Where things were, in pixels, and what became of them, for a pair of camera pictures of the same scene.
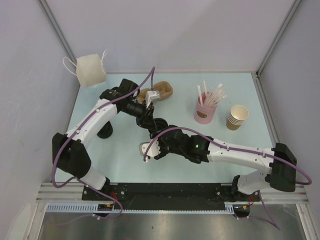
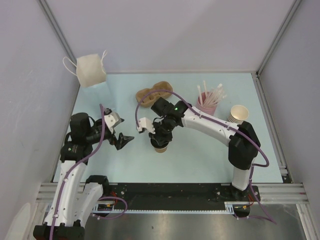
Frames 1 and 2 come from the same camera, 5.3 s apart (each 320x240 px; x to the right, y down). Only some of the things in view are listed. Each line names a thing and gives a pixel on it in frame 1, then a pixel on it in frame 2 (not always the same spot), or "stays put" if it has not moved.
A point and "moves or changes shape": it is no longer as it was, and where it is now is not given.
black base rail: (175, 197) stays put
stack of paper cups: (238, 113) stays put
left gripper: (147, 120) -> (121, 140)
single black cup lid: (161, 123) moves or changes shape
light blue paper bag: (90, 69) stays put
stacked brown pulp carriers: (164, 88) stays put
